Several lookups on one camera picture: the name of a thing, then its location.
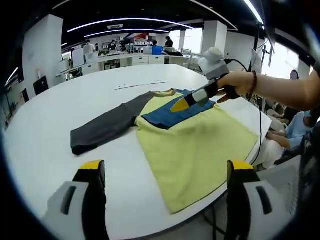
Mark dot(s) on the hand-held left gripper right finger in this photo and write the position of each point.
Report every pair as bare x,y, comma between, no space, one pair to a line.
250,200

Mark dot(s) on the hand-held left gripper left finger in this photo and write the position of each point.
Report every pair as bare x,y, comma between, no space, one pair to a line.
72,200

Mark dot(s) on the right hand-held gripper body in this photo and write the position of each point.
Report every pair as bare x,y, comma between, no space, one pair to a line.
213,66

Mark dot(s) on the yellow blue grey garment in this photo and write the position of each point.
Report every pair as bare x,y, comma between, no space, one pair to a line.
195,140

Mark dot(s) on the person's right hand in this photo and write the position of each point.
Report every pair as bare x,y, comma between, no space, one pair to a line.
237,82

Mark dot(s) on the plain white pillar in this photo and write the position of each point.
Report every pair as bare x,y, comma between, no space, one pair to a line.
215,40

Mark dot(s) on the white mesh chair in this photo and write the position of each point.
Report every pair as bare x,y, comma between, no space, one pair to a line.
282,180

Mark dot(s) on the black tripod stand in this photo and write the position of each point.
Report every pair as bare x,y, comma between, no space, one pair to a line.
265,45

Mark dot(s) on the blue plastic bin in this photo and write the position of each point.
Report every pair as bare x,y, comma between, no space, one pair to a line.
157,50

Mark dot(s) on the white table socket strip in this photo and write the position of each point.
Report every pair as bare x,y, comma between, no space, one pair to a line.
140,85

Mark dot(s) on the row of white counters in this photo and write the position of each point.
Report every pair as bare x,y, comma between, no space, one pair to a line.
125,61

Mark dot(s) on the black monitor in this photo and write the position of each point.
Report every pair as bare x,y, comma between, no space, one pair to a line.
41,85

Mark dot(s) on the white pillar with small sign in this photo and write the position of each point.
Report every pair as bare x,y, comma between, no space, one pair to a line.
42,50

